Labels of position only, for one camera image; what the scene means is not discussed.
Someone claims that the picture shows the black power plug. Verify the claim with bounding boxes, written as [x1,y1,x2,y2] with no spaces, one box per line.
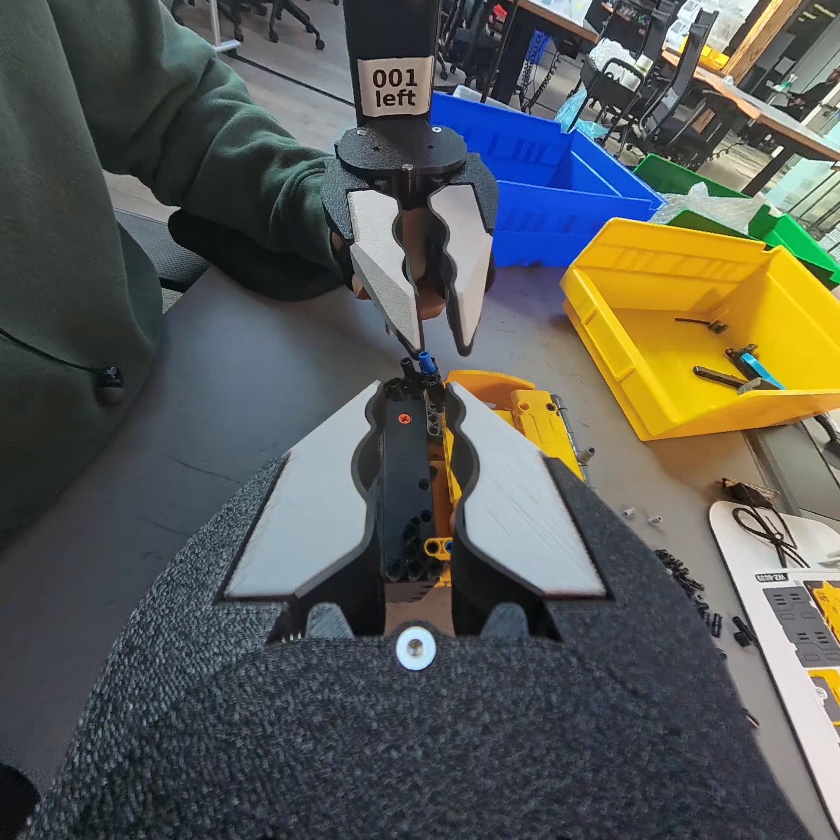
[718,478,780,508]

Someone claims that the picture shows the black office chair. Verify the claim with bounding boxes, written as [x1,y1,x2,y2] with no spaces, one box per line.
[266,0,327,52]
[436,0,521,85]
[638,7,726,168]
[579,39,651,147]

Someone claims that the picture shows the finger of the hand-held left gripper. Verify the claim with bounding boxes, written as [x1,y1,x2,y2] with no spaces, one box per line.
[346,189,426,355]
[428,184,496,357]

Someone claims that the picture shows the yellow lego vehicle model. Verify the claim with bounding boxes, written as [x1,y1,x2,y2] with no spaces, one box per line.
[382,369,597,601]

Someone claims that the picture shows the yellow plastic bin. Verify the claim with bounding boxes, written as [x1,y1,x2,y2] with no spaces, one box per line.
[560,218,840,442]

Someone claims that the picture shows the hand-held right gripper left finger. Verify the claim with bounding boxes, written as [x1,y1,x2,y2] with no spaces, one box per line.
[225,381,385,599]

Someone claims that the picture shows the white book stand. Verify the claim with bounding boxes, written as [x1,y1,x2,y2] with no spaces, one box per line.
[709,500,840,813]

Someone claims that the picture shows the green plastic bin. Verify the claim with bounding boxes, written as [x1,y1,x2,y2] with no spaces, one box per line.
[633,153,750,199]
[668,209,840,291]

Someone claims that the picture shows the pile of small lego pins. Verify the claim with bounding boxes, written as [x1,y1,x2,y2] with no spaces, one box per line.
[655,548,760,648]

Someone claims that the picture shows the blue plastic bin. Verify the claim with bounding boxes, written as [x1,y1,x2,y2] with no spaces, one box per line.
[430,92,578,231]
[491,128,668,269]

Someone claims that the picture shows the black cable bundle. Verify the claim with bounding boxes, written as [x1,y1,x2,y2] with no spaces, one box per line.
[731,505,812,570]

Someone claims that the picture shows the clear plastic bag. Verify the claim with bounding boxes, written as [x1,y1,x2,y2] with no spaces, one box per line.
[648,182,767,232]

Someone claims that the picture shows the long wooden desk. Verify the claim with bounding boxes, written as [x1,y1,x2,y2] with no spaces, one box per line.
[659,46,840,168]

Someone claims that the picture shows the person's left forearm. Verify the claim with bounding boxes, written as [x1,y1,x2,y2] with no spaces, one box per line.
[13,0,342,270]

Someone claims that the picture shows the black clip microphone cable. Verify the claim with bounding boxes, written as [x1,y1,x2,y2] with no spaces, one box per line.
[0,327,126,406]

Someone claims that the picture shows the grey chair seat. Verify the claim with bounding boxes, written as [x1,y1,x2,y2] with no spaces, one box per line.
[115,209,212,294]

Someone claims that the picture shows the light blue lego piece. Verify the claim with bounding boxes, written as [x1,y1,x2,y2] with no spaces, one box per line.
[725,344,786,393]

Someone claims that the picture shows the person's left hand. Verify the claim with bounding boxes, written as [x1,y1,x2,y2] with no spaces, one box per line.
[394,209,452,322]

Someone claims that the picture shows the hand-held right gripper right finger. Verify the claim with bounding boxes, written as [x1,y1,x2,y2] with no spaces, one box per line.
[446,382,607,598]

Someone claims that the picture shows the dark flat panel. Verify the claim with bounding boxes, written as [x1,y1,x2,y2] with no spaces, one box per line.
[745,416,840,514]

